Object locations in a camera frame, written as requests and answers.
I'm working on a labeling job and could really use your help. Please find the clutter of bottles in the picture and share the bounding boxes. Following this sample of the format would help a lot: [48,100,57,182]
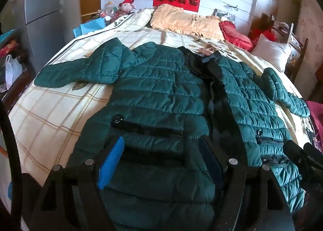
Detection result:
[100,1,122,23]

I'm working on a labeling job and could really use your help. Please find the blue bag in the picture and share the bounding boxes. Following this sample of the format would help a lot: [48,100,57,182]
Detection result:
[73,18,106,38]

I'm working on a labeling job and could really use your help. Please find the wooden chair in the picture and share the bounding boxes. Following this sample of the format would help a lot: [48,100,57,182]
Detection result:
[275,21,309,82]

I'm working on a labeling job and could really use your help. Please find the green puffer jacket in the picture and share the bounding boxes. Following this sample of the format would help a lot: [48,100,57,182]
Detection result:
[34,37,311,231]

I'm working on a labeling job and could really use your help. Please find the pile of colourful cloths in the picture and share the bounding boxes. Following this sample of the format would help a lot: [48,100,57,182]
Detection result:
[0,29,23,57]

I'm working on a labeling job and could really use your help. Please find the yellow frilled pillow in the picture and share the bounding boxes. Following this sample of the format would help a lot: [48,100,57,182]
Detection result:
[150,4,225,41]

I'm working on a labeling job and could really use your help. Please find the red frilled cushion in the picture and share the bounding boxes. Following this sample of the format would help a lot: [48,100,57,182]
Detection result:
[219,20,254,52]

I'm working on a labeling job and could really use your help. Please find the black wall cable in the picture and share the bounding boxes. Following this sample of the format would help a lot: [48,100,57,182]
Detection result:
[226,4,253,15]

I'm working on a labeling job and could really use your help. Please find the black curved cable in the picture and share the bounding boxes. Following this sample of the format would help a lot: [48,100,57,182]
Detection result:
[0,100,24,231]

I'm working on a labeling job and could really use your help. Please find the white pillow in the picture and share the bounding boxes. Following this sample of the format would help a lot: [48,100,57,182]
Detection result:
[251,34,293,72]

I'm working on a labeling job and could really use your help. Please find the white plastic bag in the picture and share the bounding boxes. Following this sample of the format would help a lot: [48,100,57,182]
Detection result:
[5,54,23,90]

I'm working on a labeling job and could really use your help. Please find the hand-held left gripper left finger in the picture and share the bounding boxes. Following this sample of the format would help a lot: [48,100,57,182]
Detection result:
[29,135,125,231]

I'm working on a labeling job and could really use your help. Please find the grey refrigerator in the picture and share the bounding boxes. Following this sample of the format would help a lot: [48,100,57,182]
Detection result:
[24,0,73,66]

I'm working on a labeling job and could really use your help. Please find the bed with floral checked quilt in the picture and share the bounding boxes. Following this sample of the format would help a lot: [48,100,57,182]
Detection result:
[7,7,319,231]

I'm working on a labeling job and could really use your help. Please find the stuffed pig toy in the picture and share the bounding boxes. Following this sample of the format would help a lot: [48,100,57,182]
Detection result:
[119,0,136,15]

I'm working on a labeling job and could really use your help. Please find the magenta cloth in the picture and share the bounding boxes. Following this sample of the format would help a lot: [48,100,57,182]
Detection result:
[306,100,323,151]

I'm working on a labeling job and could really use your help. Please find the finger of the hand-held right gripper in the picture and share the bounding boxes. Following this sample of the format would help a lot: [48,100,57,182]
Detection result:
[283,141,315,173]
[303,143,323,168]

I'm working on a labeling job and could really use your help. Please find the photo frame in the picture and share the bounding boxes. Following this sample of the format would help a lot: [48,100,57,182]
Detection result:
[214,9,236,23]

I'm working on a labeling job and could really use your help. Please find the red clothes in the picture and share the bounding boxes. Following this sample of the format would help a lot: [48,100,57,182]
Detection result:
[251,25,277,45]

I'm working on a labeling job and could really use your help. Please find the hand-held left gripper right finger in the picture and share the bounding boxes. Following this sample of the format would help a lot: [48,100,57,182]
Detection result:
[199,135,296,231]

